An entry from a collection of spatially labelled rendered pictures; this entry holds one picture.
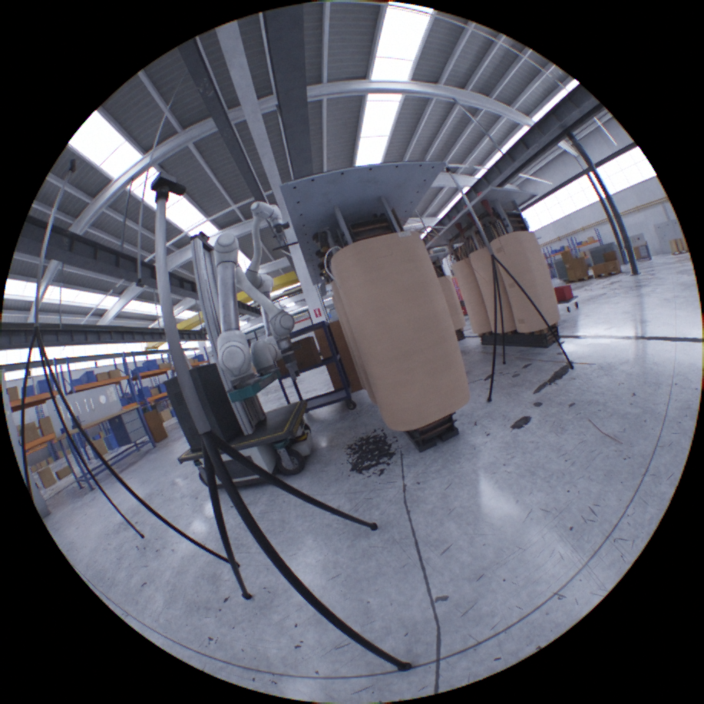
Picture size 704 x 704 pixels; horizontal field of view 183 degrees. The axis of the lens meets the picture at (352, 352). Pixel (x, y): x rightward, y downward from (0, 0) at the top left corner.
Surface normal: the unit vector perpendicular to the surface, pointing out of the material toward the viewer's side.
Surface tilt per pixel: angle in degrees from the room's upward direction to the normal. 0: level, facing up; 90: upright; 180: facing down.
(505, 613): 0
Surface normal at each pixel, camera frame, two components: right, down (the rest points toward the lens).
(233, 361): 0.48, 0.00
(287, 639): -0.32, -0.94
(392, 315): 0.09, 0.05
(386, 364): -0.49, 0.24
